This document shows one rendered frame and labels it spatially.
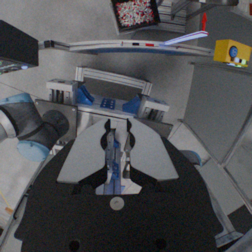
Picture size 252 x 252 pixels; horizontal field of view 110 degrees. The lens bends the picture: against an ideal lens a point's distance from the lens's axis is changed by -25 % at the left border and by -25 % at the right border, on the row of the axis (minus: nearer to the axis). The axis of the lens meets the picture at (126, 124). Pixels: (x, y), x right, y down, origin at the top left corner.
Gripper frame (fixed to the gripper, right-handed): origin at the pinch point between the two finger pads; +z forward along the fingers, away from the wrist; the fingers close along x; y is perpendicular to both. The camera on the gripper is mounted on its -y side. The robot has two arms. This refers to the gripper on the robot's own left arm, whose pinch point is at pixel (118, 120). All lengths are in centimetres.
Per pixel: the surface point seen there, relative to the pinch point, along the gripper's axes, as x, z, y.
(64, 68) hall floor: -70, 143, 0
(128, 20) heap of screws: 5, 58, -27
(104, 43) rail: -8, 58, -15
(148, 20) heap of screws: 15, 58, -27
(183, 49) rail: 36, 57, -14
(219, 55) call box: 47, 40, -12
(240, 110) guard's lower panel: 96, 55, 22
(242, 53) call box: 56, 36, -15
